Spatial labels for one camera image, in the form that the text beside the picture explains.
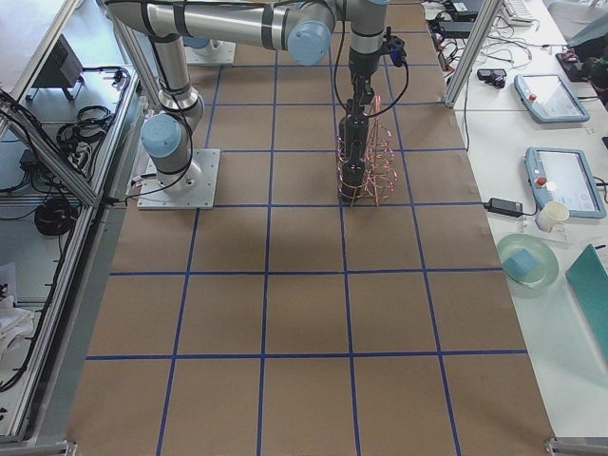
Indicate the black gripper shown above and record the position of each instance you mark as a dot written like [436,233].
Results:
[362,65]

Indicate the dark wine bottle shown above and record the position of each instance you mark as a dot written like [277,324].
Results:
[353,133]
[351,180]

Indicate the dark wine bottle in basket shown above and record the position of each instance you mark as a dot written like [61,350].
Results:
[351,180]

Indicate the black power brick top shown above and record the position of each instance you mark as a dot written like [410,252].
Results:
[456,30]

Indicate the upper teach pendant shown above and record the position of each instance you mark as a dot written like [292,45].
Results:
[549,99]

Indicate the teach pendant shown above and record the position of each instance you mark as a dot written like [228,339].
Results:
[549,99]
[564,176]

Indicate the black power adapter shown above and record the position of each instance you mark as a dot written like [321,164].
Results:
[504,207]

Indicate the lower teach pendant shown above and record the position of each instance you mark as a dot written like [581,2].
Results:
[564,176]

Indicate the white paper cup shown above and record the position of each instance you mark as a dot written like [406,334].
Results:
[552,214]

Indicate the blue foam cube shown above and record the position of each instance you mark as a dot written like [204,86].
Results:
[521,265]

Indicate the green glass plate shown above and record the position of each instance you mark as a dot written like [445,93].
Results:
[549,269]

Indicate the teal board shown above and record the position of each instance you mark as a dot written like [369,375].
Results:
[587,277]

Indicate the black box on stand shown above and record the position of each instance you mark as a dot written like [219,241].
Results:
[62,69]

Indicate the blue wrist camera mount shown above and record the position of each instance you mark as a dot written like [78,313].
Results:
[395,48]

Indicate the copper wire wine basket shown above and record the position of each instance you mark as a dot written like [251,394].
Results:
[380,175]

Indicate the aluminium frame post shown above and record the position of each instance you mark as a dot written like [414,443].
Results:
[476,39]

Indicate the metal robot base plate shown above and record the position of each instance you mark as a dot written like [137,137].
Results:
[196,189]

